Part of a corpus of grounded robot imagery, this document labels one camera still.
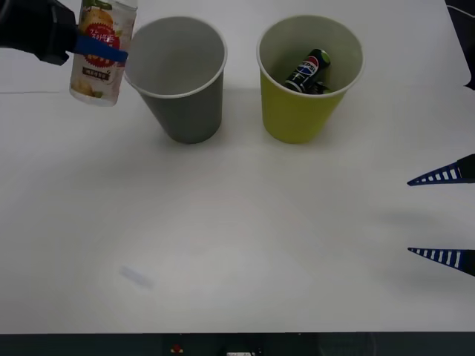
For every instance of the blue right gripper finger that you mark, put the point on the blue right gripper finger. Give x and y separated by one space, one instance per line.
467 259
465 170

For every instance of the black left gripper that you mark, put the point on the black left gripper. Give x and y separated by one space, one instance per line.
33 26

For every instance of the clear bottle with red cap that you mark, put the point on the clear bottle with red cap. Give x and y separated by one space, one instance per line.
96 81

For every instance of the grey plastic bin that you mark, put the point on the grey plastic bin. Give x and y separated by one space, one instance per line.
193 118

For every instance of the yellow-green plastic bin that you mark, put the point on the yellow-green plastic bin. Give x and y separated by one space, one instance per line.
297 118

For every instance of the black can with blue emblem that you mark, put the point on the black can with blue emblem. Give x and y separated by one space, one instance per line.
308 68

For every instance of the red button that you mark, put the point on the red button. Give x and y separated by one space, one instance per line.
177 349

